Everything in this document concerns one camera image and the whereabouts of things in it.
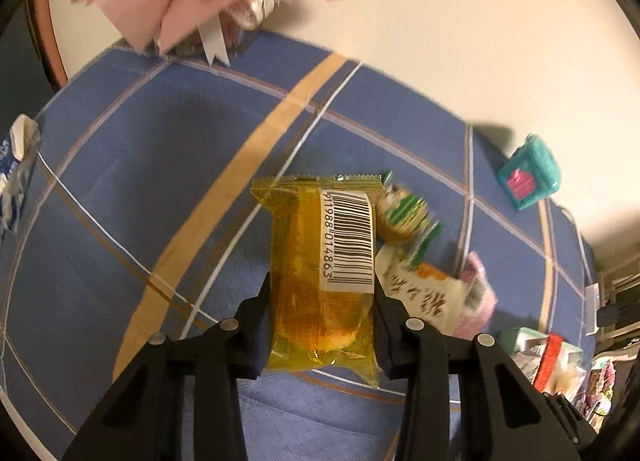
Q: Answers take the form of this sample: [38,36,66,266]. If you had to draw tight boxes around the blue white crumpled wrapper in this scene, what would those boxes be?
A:
[0,114,41,238]

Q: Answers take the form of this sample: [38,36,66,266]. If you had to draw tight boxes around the blue plaid tablecloth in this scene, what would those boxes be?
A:
[1,34,594,458]

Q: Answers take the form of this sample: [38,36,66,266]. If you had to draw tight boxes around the white power strip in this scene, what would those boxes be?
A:
[584,282,601,335]

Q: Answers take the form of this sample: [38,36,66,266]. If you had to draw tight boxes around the white shelf unit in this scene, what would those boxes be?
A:
[596,254,639,354]

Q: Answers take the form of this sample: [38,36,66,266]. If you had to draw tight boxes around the white teal-rimmed tray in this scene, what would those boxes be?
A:
[498,328,587,401]

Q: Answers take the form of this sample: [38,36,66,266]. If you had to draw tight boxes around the pink snack packet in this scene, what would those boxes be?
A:
[454,252,498,340]

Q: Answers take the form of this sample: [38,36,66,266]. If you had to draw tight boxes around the white cable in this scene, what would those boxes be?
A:
[560,205,597,287]

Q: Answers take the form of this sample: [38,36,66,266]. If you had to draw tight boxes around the teal pink house box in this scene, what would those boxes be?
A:
[496,134,561,210]

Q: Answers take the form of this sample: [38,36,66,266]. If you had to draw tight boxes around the colourful clutter pile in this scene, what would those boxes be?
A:
[576,357,616,433]

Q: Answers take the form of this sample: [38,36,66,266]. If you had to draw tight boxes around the yellow cake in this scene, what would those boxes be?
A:
[250,175,383,386]

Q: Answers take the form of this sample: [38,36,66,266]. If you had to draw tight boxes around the long red snack packet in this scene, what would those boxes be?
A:
[533,333,563,393]

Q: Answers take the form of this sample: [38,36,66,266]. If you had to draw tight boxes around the black power adapter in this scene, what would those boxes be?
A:
[597,303,628,328]

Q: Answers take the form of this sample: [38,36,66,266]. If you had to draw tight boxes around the white brown-print snack packet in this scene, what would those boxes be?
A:
[375,244,469,335]

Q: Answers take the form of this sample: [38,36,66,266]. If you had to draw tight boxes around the small green yellow candy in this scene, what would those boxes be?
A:
[375,169,442,270]

